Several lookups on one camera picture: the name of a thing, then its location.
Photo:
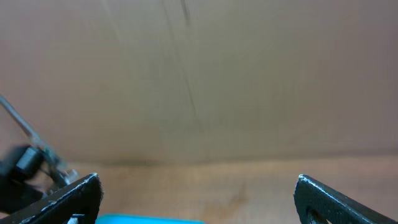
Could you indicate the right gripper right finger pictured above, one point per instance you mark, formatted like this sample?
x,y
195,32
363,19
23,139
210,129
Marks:
x,y
316,202

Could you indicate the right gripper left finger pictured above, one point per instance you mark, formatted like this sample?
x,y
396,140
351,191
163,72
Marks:
x,y
80,199

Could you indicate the teal plastic tray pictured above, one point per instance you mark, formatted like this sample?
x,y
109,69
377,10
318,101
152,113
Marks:
x,y
136,219

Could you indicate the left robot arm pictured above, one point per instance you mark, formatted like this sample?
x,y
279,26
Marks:
x,y
22,164

